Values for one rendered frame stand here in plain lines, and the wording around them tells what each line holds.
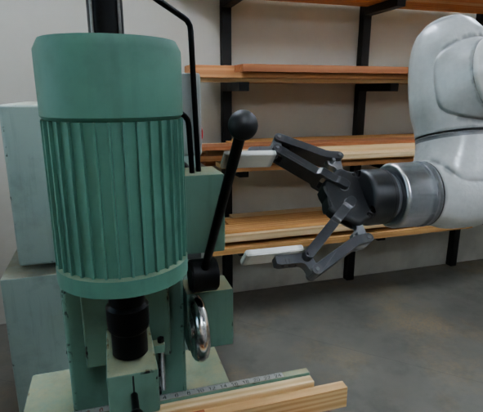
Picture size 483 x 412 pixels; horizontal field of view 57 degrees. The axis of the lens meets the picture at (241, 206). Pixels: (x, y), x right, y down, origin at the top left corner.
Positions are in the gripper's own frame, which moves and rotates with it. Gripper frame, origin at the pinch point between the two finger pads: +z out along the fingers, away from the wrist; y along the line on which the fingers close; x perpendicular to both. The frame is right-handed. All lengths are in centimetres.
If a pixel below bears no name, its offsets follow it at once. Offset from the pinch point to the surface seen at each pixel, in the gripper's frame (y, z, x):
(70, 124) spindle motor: 9.3, 18.9, 4.6
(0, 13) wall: 205, 68, -135
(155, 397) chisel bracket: -17.3, 11.0, -23.2
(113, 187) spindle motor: 2.9, 14.9, 1.2
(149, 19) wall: 206, -13, -135
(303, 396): -20.5, -14.1, -32.0
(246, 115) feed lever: 6.4, 0.1, 9.1
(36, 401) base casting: -9, 34, -64
